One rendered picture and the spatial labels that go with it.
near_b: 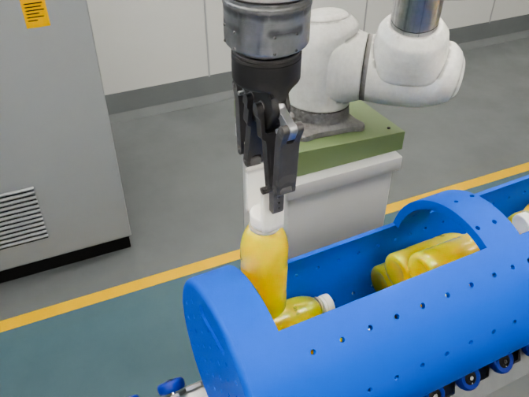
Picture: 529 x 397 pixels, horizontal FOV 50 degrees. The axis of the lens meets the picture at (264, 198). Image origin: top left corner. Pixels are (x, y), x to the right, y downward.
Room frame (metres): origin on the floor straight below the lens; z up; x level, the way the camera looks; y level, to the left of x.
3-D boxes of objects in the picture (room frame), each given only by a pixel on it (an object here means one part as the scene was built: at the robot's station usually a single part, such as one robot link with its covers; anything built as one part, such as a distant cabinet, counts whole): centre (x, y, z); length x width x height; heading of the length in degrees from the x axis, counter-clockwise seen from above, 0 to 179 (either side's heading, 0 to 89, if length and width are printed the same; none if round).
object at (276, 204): (0.54, -0.02, 1.37); 0.03 x 0.01 x 0.05; 27
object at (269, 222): (0.55, -0.01, 1.34); 0.03 x 0.01 x 0.07; 117
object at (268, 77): (0.57, 0.00, 1.50); 0.08 x 0.07 x 0.09; 27
